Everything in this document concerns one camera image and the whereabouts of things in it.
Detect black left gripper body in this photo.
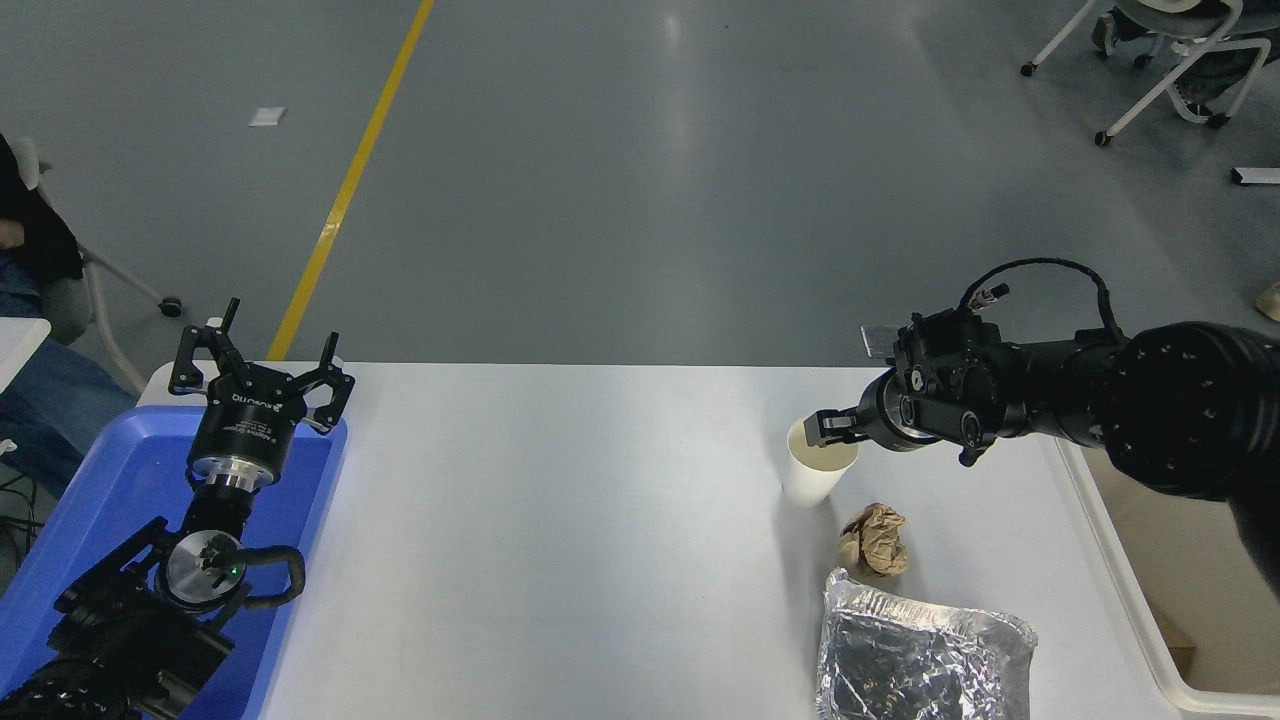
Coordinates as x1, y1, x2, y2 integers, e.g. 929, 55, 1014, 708
190, 364, 313, 474

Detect small white side table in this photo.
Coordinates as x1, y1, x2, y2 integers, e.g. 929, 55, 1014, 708
0, 318, 52, 393

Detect blue plastic tray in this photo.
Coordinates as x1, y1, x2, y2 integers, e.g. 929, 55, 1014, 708
0, 405, 349, 720

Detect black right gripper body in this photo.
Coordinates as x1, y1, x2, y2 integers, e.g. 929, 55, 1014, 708
857, 369, 964, 453

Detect large pale bin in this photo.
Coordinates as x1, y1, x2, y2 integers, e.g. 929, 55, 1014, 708
1053, 438, 1280, 717

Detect white frame office chair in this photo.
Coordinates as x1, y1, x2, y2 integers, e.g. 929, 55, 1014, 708
1020, 0, 1280, 149

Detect black floor cables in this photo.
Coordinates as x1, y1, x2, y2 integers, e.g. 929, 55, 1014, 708
0, 468, 43, 563

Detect crumpled tan paper ball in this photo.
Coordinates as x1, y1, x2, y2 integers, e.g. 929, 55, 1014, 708
836, 503, 911, 579

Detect silver foil tray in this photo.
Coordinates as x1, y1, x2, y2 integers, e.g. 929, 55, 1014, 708
814, 568, 1038, 720

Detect grey white office chair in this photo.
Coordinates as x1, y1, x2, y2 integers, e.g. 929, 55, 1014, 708
10, 138, 184, 396

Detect white paper cup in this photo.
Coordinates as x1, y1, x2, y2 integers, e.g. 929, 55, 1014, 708
782, 415, 860, 508

